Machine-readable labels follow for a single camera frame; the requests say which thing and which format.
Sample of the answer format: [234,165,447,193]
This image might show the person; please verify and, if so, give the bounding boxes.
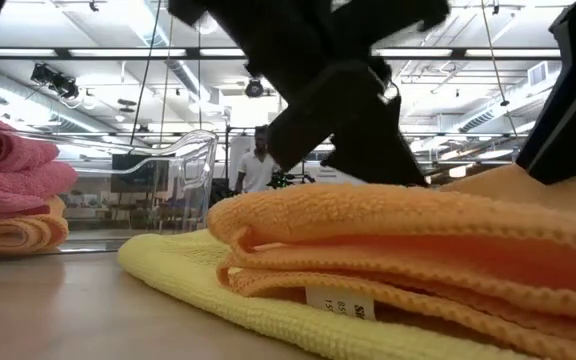
[234,124,282,195]

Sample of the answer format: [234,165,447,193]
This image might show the black monitor screen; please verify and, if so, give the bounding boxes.
[110,153,169,194]

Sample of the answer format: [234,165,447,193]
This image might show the white air vent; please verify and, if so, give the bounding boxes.
[527,60,550,87]

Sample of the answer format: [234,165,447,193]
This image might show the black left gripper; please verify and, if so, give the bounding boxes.
[217,0,452,188]

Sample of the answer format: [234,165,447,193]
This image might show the yellow microfiber towel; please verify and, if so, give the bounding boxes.
[117,228,534,360]

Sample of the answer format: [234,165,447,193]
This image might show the thin black hanging cable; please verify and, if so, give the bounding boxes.
[130,0,163,146]

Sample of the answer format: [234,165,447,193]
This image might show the black ceiling track device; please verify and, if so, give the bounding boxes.
[30,62,80,100]

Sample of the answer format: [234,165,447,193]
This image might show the clear plastic bin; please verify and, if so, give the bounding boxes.
[0,128,219,254]

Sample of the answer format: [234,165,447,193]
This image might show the black round spotlight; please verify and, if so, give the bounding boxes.
[244,78,265,99]

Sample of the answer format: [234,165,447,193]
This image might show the orange microfiber towel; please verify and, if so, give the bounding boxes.
[206,163,576,360]
[0,194,70,257]

